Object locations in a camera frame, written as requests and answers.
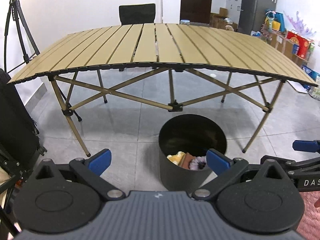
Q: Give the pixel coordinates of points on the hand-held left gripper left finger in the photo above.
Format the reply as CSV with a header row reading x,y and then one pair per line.
x,y
100,160

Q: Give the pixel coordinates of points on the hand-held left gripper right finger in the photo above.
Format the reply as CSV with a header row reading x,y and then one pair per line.
x,y
218,162

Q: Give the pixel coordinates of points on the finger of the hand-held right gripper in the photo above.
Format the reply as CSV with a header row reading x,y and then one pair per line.
x,y
302,166
306,146

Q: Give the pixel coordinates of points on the lilac chenille mitt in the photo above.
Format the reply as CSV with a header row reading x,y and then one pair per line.
x,y
200,162

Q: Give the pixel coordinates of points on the yellow plush toy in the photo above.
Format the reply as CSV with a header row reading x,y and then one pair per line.
x,y
176,158

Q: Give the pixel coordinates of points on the black round bin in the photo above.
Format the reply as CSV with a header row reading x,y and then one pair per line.
x,y
175,177

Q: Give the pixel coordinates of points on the person's right hand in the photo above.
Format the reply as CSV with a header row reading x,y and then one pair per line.
x,y
318,202

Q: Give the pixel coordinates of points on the white bag with green print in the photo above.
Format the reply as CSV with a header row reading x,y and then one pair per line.
x,y
317,88

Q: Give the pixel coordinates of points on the white flat board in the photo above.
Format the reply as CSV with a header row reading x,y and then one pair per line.
x,y
301,87

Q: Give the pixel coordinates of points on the blue printed packet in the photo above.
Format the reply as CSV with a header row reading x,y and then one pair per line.
x,y
310,72

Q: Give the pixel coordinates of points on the black bag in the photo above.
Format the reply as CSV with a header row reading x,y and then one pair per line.
x,y
15,120

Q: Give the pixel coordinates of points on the large cardboard box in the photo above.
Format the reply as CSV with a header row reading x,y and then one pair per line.
x,y
282,47

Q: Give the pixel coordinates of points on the red gift box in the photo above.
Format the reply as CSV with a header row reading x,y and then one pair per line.
x,y
300,43

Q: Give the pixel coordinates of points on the tan folding table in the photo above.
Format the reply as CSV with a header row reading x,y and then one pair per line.
x,y
125,42

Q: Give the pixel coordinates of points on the purple coral decoration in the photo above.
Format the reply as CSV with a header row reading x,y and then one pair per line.
x,y
301,25

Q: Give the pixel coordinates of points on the yellow gift bag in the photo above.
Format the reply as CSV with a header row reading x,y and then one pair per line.
x,y
276,26

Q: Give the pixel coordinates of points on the blue gift bag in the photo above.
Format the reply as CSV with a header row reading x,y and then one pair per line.
x,y
280,17

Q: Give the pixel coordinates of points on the small open cardboard box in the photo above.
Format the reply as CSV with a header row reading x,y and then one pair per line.
x,y
220,20

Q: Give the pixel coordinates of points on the grey refrigerator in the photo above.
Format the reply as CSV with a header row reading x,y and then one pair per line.
x,y
257,5

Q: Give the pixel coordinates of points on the black folding chair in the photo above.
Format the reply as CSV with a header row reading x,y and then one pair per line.
x,y
137,13

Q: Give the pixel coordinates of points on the white base cabinet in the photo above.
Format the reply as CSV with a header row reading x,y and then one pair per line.
x,y
233,5

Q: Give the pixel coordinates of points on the dark wooden door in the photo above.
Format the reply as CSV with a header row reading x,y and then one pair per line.
x,y
195,0

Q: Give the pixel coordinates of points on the white pole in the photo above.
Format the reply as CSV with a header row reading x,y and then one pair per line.
x,y
161,2

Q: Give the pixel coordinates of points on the black tripod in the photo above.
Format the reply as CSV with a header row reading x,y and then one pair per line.
x,y
12,10

